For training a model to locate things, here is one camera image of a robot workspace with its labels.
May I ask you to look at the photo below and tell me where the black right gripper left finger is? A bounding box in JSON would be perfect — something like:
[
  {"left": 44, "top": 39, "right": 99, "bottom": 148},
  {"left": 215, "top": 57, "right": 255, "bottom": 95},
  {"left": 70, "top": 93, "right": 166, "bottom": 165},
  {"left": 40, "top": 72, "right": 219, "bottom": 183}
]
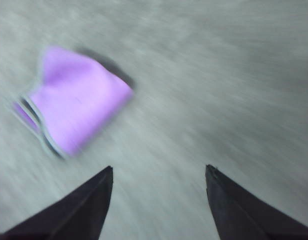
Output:
[{"left": 0, "top": 165, "right": 114, "bottom": 240}]

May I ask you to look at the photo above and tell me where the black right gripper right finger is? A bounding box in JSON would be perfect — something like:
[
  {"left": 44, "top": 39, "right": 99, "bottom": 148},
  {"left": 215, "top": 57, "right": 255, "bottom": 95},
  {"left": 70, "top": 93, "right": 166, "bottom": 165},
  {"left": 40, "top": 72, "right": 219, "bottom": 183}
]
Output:
[{"left": 205, "top": 164, "right": 308, "bottom": 240}]

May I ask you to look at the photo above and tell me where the grey table cloth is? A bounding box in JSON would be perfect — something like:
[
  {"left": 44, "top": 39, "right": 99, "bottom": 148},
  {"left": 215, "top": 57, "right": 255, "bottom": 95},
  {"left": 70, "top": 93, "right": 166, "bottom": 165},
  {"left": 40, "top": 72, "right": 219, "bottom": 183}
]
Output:
[{"left": 0, "top": 0, "right": 308, "bottom": 240}]

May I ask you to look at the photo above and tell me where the purple towel with grey hem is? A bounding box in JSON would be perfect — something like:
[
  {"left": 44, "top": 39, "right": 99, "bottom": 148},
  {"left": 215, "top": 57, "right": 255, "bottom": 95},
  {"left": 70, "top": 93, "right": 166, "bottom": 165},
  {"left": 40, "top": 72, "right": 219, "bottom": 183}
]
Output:
[{"left": 12, "top": 44, "right": 135, "bottom": 160}]

